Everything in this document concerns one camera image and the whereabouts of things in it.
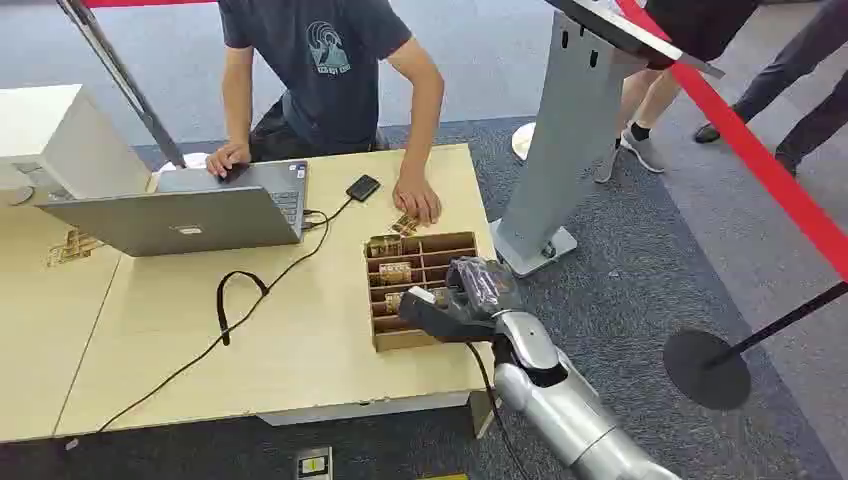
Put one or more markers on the white round floor base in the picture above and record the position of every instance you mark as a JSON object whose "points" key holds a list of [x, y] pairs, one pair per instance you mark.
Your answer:
{"points": [[523, 140]]}

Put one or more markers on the person's left hand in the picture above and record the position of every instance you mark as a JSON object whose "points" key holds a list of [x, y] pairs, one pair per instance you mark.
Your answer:
{"points": [[417, 199]]}

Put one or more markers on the grey kiosk stand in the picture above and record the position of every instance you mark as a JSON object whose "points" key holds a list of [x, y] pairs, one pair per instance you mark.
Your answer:
{"points": [[570, 132]]}

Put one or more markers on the person in dark shoes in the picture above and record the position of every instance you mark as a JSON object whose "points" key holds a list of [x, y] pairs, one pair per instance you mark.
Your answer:
{"points": [[795, 60]]}

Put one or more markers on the person in grey sneakers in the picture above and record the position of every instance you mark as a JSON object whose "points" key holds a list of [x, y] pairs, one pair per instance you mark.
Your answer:
{"points": [[696, 26]]}

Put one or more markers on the red barrier belt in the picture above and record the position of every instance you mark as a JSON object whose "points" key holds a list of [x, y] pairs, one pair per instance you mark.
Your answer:
{"points": [[762, 166]]}

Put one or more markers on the seated person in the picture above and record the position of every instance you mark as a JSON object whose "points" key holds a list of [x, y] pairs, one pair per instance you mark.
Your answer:
{"points": [[324, 86]]}

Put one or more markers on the card stack with brown print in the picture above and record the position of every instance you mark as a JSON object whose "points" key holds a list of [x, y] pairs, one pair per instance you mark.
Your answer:
{"points": [[393, 302], [385, 246], [395, 273]]}

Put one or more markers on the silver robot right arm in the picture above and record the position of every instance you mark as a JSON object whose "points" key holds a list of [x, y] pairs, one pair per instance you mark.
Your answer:
{"points": [[570, 411]]}

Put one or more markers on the person's right hand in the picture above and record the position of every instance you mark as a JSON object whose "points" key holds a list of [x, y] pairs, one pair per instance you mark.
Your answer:
{"points": [[227, 158]]}

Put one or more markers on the metal floor socket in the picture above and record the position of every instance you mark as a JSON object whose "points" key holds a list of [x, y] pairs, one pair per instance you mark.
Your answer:
{"points": [[314, 465]]}

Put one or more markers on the wooden card box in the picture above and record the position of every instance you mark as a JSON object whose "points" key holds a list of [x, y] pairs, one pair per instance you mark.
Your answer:
{"points": [[397, 341]]}

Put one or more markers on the black stanchion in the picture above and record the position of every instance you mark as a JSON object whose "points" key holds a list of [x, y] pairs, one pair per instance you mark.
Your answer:
{"points": [[705, 371]]}

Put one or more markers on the red belt strip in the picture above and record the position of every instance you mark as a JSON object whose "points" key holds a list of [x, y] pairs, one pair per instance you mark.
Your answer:
{"points": [[146, 2]]}

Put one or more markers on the black external drive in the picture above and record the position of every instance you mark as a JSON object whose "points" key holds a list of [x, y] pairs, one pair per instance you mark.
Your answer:
{"points": [[363, 188]]}

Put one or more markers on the dark slanted pole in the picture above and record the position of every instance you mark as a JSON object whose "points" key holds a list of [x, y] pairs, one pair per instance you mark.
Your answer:
{"points": [[126, 86]]}

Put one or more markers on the white box device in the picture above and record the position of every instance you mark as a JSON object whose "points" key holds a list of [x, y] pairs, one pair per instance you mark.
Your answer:
{"points": [[73, 139]]}

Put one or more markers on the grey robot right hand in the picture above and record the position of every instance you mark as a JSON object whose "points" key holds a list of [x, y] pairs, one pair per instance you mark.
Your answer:
{"points": [[464, 311]]}

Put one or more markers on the grey laptop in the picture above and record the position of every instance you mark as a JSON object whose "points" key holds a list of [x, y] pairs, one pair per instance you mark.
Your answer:
{"points": [[185, 222]]}

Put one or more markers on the white round pole base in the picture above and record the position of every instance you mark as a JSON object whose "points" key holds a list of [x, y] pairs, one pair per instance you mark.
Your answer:
{"points": [[192, 161]]}

